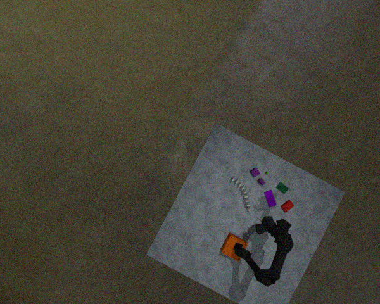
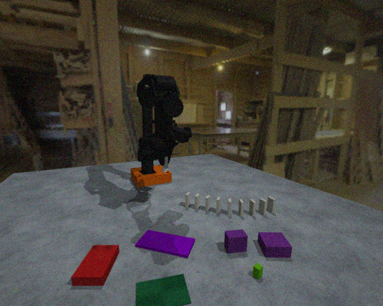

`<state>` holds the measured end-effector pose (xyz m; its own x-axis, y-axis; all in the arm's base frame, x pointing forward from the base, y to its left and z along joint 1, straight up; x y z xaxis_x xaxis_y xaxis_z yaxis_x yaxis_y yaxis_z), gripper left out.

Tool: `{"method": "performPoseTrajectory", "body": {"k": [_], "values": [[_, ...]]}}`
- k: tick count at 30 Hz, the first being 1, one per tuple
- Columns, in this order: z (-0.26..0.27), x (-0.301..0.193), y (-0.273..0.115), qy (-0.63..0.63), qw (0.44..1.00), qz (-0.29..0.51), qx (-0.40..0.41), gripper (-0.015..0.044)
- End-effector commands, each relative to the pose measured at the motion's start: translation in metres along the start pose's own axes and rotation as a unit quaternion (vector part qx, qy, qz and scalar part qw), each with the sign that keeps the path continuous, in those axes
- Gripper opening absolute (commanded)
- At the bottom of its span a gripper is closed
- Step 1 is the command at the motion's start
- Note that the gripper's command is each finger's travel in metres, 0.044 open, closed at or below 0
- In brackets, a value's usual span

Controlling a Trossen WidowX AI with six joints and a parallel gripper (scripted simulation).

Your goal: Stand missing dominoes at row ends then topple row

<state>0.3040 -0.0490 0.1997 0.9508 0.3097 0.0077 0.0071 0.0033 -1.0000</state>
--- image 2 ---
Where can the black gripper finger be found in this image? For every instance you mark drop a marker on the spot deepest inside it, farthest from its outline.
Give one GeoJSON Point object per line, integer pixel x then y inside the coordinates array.
{"type": "Point", "coordinates": [160, 154]}
{"type": "Point", "coordinates": [168, 151]}

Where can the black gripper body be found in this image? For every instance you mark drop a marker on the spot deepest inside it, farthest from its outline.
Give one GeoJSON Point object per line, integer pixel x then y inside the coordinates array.
{"type": "Point", "coordinates": [158, 138]}

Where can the green flat rectangular tile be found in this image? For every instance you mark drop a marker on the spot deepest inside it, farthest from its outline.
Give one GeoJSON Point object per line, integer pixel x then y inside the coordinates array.
{"type": "Point", "coordinates": [169, 291]}

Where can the small green block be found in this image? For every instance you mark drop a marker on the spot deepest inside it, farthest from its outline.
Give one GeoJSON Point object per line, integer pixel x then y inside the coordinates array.
{"type": "Point", "coordinates": [257, 271]}

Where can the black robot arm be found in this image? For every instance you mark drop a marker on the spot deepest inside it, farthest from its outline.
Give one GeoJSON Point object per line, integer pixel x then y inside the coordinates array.
{"type": "Point", "coordinates": [161, 92]}

